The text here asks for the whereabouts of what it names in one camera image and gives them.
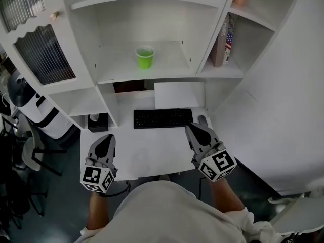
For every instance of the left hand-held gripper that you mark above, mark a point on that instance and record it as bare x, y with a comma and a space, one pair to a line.
91, 176

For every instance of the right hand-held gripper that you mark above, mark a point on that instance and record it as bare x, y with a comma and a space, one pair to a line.
217, 166

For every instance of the green plastic cup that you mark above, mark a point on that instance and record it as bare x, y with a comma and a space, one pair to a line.
145, 59

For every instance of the white shelf compartment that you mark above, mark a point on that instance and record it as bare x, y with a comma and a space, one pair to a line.
164, 29

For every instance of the person's left forearm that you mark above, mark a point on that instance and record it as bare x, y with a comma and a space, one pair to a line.
97, 211

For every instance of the person's right forearm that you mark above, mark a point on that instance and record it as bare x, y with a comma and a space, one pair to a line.
225, 196

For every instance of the grey computer mouse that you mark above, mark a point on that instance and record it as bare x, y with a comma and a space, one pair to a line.
202, 120

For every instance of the person's left hand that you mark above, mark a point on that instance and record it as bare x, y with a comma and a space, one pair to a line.
98, 164

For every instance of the black tissue box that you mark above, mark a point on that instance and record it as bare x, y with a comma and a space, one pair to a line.
97, 124

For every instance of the black keyboard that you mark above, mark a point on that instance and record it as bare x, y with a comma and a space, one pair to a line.
162, 119

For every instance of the white shelf cabinet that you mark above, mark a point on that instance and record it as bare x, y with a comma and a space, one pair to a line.
152, 148

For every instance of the white chair with black legs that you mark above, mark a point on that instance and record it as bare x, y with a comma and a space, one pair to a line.
31, 145

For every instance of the white and black service robot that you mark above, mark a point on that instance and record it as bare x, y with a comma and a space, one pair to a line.
38, 110

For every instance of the person's white shirt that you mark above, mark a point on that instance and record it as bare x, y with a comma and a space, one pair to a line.
164, 211

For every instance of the flag print spine book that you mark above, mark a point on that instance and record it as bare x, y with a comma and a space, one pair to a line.
229, 42

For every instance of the white ribbed glass cabinet door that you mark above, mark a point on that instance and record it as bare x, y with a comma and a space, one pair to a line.
45, 57

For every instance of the white side table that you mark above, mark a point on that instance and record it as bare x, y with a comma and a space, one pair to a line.
298, 216

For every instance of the wooden door knob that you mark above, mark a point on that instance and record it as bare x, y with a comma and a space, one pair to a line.
54, 15

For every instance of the black frame chair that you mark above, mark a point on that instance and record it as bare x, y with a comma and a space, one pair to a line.
12, 181

